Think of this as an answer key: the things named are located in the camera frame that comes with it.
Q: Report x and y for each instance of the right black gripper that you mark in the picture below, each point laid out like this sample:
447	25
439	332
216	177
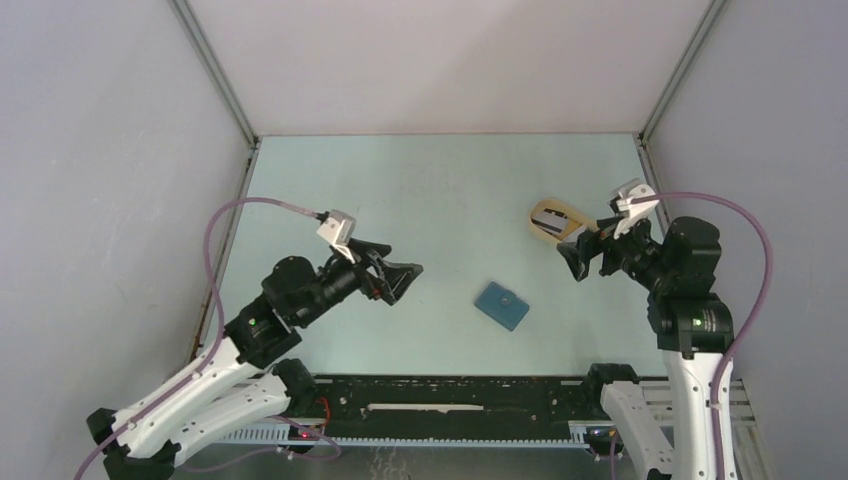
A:
601	238

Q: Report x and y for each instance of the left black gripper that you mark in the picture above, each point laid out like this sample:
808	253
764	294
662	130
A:
392	278

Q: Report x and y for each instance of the blue card holder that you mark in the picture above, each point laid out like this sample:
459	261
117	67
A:
501	305

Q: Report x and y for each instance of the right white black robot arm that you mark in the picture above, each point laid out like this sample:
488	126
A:
694	331

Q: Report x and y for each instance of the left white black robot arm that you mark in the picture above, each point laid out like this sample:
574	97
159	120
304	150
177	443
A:
246	375

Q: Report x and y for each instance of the black striped card in tray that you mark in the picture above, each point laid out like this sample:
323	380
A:
557	224

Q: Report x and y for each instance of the beige oval tray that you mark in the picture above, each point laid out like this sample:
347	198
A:
553	203

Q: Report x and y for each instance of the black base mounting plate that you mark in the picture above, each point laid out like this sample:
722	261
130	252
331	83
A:
457	408

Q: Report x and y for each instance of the right controller board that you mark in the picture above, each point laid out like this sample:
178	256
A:
603	434

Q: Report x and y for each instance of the controller board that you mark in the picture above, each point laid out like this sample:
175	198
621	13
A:
310	433
603	434

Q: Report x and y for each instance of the left controller board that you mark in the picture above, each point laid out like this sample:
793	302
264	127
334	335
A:
310	433

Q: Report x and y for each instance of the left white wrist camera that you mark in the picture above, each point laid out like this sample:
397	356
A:
336	228

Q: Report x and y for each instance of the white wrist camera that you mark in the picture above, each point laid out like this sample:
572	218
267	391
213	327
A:
633	202
336	228

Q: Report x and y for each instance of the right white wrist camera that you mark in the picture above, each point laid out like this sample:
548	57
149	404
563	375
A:
633	202

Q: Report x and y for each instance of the aluminium frame rail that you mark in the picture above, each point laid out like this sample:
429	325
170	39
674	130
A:
660	397

